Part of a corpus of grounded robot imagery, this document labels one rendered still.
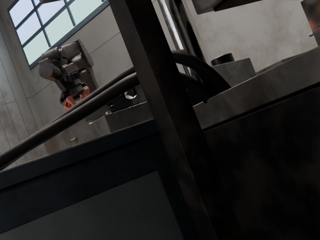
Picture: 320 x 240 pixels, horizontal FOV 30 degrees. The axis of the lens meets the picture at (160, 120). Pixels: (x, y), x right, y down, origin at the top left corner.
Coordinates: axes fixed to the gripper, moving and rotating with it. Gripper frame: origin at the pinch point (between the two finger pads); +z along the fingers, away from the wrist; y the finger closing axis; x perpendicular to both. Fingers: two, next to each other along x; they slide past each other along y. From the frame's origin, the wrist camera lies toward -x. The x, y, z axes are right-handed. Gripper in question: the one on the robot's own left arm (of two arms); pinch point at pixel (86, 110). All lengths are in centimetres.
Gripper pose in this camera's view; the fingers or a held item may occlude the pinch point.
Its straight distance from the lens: 212.3
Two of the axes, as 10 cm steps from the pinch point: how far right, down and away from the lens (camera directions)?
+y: 7.5, -4.1, 5.2
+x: -2.7, 5.2, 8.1
